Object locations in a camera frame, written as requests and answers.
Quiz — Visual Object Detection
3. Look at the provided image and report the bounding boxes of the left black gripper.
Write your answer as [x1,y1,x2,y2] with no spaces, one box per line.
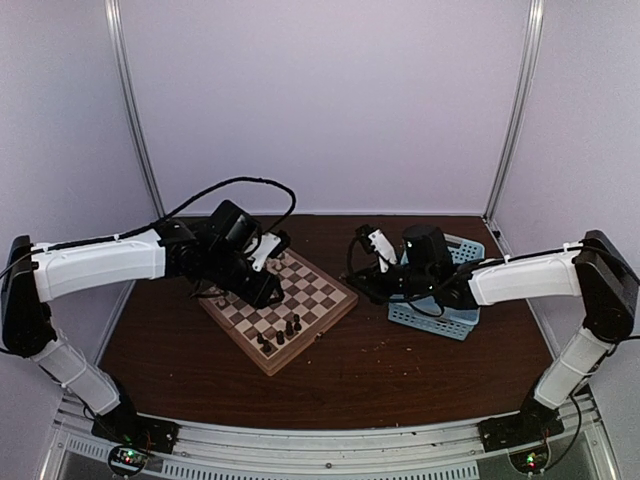
[204,247,285,310]

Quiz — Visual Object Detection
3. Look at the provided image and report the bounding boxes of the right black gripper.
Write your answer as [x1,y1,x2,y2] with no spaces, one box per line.
[347,259,436,306]

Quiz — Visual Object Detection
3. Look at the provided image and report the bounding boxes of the wooden chess board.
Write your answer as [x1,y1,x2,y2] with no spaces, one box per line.
[199,249,358,376]

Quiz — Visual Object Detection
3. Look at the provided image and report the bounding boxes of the light blue plastic basket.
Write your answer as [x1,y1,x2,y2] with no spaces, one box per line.
[387,234,485,341]

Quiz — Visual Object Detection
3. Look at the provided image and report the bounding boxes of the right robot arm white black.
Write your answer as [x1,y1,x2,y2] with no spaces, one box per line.
[346,224,639,442]

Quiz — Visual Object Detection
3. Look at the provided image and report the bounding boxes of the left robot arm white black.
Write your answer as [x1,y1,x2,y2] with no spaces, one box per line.
[1,200,290,444]

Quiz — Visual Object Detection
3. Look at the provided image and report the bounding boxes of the row of white chess pieces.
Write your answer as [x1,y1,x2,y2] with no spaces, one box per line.
[202,252,284,303]

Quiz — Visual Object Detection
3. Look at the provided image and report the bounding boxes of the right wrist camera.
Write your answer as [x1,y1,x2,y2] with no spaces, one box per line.
[356,224,398,273]

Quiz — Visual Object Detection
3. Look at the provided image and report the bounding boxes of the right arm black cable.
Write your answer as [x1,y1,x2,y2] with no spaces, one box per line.
[344,234,446,321]

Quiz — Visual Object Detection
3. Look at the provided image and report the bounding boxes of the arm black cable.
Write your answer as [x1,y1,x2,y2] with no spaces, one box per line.
[114,176,297,241]
[344,234,446,321]

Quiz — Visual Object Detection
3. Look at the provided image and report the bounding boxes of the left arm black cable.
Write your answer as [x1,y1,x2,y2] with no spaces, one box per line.
[114,176,297,241]

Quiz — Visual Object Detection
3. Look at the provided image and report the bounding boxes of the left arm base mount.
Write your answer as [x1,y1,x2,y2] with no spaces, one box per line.
[91,417,179,454]

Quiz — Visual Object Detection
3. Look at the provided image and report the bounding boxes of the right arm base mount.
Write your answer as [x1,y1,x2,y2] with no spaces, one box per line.
[478,414,565,452]

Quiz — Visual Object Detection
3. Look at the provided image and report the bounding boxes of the front aluminium rail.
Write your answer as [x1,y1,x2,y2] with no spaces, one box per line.
[35,394,622,479]

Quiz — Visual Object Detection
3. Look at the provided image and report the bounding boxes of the left aluminium frame post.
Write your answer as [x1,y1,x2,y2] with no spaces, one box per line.
[104,0,166,218]

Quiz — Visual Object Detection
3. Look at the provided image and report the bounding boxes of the aluminium frame post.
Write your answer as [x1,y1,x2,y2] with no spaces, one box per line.
[483,0,545,224]
[104,0,166,218]

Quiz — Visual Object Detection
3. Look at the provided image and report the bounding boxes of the right aluminium frame post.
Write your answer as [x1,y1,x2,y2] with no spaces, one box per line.
[483,0,545,224]

